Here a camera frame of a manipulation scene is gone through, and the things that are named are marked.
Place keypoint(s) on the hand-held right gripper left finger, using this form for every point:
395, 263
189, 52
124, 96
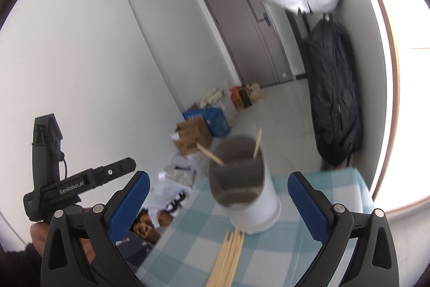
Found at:
129, 206

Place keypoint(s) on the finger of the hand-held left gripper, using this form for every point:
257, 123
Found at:
111, 171

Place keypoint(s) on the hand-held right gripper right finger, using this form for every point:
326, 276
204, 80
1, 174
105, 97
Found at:
307, 206

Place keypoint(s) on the white utensil holder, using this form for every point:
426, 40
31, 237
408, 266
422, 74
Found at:
258, 203

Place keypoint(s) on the wooden chopstick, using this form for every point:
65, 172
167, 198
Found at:
225, 261
231, 261
210, 154
258, 142
220, 261
238, 256

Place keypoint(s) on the person's left forearm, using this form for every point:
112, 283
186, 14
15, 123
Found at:
18, 268

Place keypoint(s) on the person's left hand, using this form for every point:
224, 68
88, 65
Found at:
38, 236

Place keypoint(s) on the brown slipper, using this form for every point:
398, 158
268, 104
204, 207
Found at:
164, 218
144, 224

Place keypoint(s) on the white plastic bag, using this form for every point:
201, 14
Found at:
161, 193

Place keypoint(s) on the black white sneaker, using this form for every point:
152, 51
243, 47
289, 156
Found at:
181, 197
173, 207

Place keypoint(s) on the crumpled grey plastic bag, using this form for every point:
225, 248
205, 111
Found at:
178, 176

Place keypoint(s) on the teal checkered tablecloth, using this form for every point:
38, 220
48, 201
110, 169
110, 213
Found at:
188, 240

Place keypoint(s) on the grey mailer package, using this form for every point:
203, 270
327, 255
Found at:
191, 161

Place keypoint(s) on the brown cardboard box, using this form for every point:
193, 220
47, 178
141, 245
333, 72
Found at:
195, 135

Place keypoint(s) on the blue cardboard box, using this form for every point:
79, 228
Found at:
216, 122

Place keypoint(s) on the black backpack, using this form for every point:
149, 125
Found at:
332, 88

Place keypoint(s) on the black yellow paper bag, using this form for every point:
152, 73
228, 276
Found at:
244, 98

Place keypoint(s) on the beige paper bag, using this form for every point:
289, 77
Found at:
256, 91

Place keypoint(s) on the red paper bag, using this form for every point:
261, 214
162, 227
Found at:
234, 97

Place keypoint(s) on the grey brown door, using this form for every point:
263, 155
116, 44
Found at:
242, 31

